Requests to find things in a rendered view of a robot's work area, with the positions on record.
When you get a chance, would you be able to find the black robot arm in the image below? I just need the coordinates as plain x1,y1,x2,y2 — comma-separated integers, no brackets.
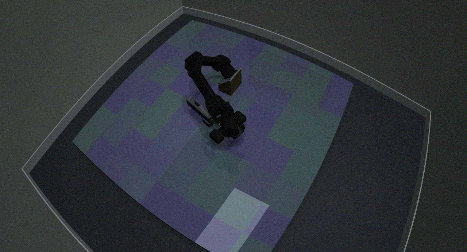
185,51,245,139

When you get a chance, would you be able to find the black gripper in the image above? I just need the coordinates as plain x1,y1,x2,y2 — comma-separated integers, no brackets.
209,111,246,144

